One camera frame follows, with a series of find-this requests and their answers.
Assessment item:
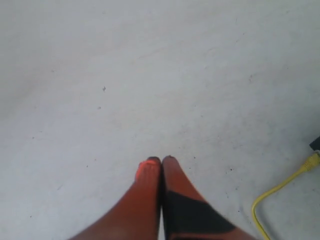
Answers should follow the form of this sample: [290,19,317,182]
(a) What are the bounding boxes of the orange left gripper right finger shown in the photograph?
[162,155,254,240]

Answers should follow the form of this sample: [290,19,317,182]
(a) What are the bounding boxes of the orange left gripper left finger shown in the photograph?
[72,156,162,240]

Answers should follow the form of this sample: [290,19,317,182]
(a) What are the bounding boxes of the yellow ethernet cable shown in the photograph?
[251,150,320,240]

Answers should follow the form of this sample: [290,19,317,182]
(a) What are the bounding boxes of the small black box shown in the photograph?
[309,136,320,151]

